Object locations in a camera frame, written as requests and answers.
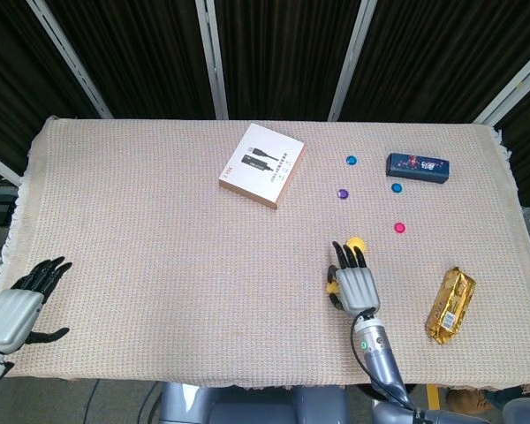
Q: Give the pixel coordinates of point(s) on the pink button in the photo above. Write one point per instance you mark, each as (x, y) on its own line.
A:
(399, 228)

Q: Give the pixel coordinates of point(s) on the gold foil snack packet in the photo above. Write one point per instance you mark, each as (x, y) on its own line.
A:
(450, 307)

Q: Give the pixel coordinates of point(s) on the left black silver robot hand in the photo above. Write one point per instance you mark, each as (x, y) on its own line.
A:
(11, 318)

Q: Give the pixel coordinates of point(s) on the purple button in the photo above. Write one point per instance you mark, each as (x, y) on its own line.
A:
(343, 193)

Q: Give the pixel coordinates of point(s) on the blue button top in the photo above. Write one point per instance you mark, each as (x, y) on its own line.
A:
(351, 160)

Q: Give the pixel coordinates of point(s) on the black pleated curtain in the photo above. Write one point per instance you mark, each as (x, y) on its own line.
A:
(287, 53)

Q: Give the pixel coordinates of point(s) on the large yellow disc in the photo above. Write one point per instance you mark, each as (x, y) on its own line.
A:
(356, 242)

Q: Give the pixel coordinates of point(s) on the beige woven tablecloth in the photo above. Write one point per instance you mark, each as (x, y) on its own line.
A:
(159, 265)

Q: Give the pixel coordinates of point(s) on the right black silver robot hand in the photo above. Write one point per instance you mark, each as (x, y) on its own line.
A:
(358, 287)

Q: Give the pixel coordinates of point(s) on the dark blue printed box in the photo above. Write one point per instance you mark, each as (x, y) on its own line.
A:
(417, 165)

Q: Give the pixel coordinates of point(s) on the aluminium frame post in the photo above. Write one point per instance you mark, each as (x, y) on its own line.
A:
(70, 62)
(212, 57)
(512, 84)
(353, 57)

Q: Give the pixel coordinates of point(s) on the blue button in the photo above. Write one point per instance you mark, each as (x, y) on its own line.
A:
(351, 160)
(396, 188)

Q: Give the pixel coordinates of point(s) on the brown shoe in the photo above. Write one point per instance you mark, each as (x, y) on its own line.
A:
(468, 402)

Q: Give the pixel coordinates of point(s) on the small yellow disc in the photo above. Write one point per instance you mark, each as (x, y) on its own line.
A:
(332, 288)

